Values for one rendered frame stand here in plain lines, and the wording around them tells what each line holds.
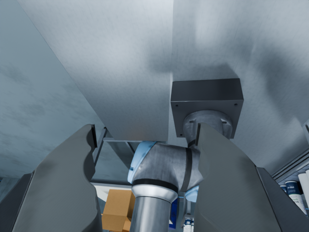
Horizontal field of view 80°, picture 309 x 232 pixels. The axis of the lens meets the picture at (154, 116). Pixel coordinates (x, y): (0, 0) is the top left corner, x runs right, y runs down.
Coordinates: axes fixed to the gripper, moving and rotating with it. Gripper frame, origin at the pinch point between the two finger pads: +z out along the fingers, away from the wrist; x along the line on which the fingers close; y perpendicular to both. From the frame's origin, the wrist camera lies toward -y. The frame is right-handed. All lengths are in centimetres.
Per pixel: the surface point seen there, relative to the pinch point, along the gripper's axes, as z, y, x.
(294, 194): 47, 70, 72
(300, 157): 50, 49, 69
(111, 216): 104, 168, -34
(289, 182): 52, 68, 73
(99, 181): 138, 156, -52
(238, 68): 39.9, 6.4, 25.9
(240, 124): 49, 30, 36
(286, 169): 54, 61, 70
